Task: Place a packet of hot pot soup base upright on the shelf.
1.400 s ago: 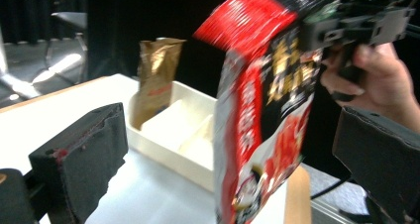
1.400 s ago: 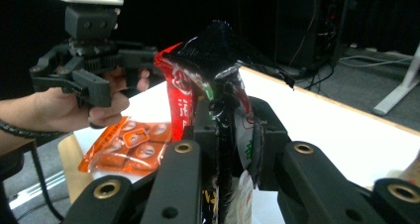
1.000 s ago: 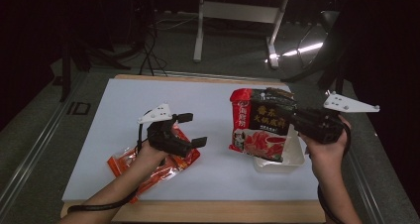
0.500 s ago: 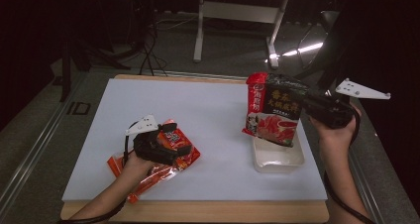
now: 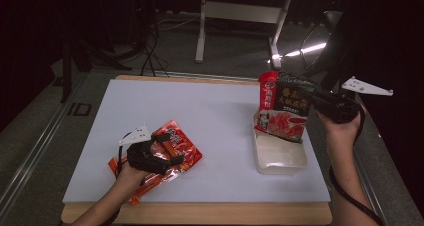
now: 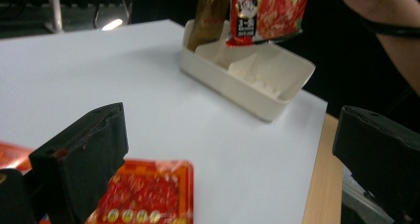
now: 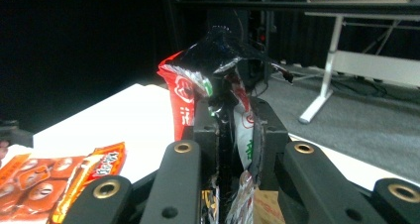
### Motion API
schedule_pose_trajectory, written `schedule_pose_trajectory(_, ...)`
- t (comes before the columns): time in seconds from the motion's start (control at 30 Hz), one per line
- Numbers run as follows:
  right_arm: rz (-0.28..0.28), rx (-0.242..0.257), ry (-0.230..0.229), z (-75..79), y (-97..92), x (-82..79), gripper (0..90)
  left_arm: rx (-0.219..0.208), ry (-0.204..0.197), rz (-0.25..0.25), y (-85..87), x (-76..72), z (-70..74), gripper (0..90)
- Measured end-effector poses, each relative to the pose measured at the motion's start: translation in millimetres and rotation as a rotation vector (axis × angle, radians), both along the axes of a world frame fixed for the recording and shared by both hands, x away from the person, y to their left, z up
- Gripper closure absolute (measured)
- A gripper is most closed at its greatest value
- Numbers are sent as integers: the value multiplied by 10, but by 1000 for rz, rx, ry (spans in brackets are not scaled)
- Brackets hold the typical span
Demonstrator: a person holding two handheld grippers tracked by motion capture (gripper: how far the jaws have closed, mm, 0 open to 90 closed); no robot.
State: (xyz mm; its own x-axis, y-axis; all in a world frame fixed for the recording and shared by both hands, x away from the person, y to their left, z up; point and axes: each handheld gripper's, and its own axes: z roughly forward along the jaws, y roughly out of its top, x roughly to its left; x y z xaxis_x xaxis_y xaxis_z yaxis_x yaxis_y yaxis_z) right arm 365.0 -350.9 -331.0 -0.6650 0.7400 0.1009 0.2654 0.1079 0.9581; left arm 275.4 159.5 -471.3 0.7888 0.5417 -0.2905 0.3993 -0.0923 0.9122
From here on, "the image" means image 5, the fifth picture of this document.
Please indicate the clear orange sauce packet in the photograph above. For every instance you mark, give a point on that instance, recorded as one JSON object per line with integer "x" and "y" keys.
{"x": 156, "y": 181}

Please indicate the metal floor rail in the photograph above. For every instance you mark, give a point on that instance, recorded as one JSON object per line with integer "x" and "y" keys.
{"x": 33, "y": 156}
{"x": 370, "y": 186}

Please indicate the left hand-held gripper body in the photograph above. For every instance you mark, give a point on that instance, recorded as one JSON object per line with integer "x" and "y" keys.
{"x": 143, "y": 157}

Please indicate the white compartment tray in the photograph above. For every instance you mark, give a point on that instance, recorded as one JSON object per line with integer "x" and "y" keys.
{"x": 280, "y": 156}

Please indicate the person's right hand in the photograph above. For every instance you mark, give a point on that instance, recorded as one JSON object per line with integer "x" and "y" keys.
{"x": 343, "y": 132}

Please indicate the white table mat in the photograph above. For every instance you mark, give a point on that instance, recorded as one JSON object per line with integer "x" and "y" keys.
{"x": 200, "y": 99}

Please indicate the person's left hand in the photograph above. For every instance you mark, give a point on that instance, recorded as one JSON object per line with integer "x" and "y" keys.
{"x": 130, "y": 177}

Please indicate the white desk frame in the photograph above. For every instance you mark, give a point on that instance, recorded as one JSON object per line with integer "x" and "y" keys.
{"x": 240, "y": 12}

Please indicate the black stand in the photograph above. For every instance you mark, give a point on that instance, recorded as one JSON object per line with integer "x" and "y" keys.
{"x": 66, "y": 72}

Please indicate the red and black sauce packet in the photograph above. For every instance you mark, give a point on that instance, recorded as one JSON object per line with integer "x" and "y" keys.
{"x": 286, "y": 116}

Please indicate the orange-red sauce packet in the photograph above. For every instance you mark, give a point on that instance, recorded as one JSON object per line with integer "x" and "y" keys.
{"x": 188, "y": 152}

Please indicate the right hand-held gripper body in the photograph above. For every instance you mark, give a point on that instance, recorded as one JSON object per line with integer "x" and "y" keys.
{"x": 338, "y": 107}

